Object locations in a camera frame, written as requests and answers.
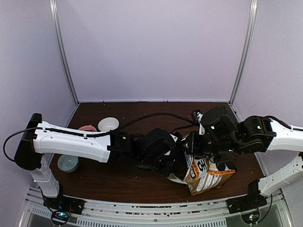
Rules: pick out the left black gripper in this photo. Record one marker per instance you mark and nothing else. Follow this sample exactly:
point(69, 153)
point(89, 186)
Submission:
point(167, 170)

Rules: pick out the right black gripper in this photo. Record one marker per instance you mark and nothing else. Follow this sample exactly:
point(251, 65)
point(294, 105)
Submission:
point(193, 149)

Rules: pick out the pet food bag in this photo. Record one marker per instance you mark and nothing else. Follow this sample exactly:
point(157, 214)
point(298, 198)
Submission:
point(201, 173)

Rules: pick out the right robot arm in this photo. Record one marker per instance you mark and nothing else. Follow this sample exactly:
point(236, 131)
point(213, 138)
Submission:
point(220, 133)

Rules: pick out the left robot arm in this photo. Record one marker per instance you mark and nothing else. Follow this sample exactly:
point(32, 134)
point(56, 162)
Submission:
point(156, 150)

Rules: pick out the pink pet bowl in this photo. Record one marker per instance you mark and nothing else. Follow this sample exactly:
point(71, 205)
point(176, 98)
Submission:
point(88, 128)

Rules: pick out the white ceramic bowl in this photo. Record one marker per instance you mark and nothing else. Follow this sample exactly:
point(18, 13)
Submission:
point(108, 124)

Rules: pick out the light blue ceramic bowl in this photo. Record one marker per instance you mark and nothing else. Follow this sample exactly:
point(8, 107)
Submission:
point(67, 163)

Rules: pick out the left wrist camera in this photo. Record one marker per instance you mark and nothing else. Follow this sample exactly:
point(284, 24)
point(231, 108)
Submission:
point(175, 149)

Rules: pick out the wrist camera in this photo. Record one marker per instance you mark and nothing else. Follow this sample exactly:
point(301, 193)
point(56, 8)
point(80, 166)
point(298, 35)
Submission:
point(175, 149)
point(196, 118)

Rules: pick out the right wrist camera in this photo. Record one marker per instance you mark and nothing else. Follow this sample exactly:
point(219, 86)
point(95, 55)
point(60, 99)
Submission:
point(196, 118)

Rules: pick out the front aluminium rail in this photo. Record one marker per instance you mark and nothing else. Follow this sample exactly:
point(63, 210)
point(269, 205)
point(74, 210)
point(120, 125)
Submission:
point(213, 213)

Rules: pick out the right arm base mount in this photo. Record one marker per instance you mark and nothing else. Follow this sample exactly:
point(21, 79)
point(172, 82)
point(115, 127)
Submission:
point(248, 204)

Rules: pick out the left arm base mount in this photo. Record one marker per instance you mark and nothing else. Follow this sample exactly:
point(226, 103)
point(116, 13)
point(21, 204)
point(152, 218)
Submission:
point(62, 207)

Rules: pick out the right metal frame post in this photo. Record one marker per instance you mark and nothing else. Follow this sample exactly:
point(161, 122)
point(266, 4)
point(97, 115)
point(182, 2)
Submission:
point(246, 47)

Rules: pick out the metal frame post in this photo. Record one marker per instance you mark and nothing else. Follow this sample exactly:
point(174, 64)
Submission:
point(62, 52)
point(246, 47)

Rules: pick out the left metal frame post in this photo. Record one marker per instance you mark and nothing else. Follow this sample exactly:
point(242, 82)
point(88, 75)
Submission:
point(62, 52)

